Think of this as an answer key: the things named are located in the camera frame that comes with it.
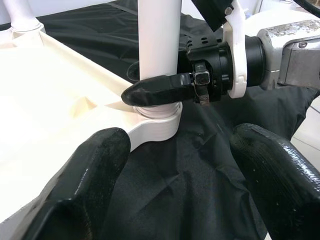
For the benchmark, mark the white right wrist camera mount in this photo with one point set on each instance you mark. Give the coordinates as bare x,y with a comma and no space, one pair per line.
237,50

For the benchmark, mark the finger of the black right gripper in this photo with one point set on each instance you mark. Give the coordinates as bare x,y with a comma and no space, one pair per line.
155,91
133,73

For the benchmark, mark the white plastic table leg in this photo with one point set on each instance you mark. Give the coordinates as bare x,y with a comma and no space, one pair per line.
22,15
160,37

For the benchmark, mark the black table cloth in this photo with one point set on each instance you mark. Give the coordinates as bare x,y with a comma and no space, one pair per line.
180,187

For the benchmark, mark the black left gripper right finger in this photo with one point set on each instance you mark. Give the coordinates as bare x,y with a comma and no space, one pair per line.
282,185

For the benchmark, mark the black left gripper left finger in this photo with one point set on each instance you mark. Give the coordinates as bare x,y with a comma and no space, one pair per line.
75,190

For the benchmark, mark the white plastic children table top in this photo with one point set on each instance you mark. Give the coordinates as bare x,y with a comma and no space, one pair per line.
37,100

